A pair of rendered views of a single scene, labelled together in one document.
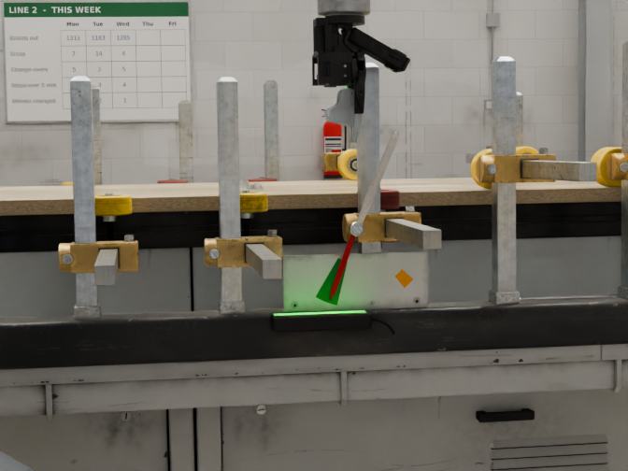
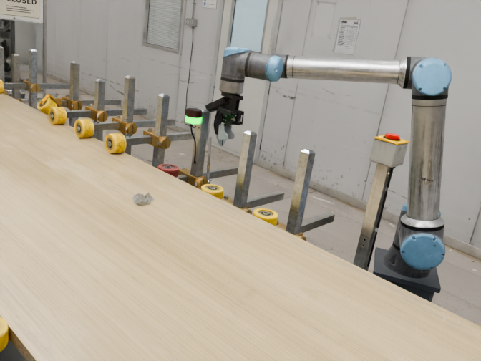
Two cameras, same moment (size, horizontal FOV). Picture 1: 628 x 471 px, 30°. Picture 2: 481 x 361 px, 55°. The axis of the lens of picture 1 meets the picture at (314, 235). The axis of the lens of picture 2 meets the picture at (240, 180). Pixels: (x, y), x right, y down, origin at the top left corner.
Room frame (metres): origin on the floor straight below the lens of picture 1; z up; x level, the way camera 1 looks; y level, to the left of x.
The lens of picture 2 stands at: (3.10, 1.36, 1.45)
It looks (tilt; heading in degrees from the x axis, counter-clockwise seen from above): 18 degrees down; 230
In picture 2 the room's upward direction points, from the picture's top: 8 degrees clockwise
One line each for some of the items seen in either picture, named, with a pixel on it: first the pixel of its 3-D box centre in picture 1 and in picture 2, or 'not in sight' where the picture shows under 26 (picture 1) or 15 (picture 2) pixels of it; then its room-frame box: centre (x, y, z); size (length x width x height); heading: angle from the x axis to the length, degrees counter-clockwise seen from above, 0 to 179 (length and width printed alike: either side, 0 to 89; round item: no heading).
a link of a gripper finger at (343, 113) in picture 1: (344, 115); (228, 135); (1.99, -0.06, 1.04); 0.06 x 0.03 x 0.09; 98
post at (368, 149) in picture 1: (368, 198); (197, 168); (2.10, -0.10, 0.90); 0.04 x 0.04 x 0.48; 8
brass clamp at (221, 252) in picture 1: (243, 251); (234, 209); (2.06, 0.13, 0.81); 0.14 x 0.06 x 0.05; 98
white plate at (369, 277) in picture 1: (355, 281); not in sight; (2.07, -0.07, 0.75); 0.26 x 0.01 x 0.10; 98
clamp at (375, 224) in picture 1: (380, 226); (191, 179); (2.10, -0.12, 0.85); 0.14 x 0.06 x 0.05; 98
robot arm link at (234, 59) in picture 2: not in sight; (235, 64); (2.01, -0.05, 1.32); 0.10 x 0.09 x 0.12; 127
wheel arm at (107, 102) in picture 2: not in sight; (91, 102); (2.13, -1.15, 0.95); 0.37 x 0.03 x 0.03; 8
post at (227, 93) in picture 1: (229, 214); (241, 195); (2.06, 0.15, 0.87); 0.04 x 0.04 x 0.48; 8
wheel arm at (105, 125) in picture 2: not in sight; (132, 124); (2.12, -0.64, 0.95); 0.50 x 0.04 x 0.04; 8
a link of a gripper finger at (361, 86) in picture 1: (357, 88); not in sight; (1.99, -0.08, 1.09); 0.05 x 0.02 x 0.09; 8
